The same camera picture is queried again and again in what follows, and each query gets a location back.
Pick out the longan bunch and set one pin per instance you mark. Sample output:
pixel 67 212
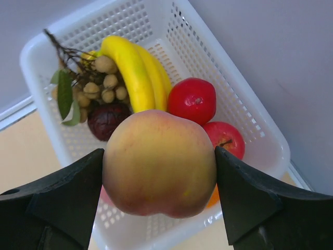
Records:
pixel 85 84

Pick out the yellow banana bunch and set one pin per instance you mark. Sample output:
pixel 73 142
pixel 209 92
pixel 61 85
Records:
pixel 128 72

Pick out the red apple upper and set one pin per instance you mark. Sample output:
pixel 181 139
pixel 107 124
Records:
pixel 193 99

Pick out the pink peach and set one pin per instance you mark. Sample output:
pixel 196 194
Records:
pixel 158 163

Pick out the red apple lower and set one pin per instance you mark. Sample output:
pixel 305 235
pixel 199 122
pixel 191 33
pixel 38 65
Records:
pixel 227 136

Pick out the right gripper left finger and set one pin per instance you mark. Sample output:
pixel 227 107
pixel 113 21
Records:
pixel 56 211

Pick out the red apple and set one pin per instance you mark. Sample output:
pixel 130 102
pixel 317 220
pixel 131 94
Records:
pixel 227 136
pixel 193 99

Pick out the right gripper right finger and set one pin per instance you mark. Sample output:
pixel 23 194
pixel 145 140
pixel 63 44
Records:
pixel 261 212

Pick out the dark mangosteen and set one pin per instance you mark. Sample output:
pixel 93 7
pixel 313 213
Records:
pixel 103 120

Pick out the orange fruit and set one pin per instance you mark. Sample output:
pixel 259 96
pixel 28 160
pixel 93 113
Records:
pixel 214 198

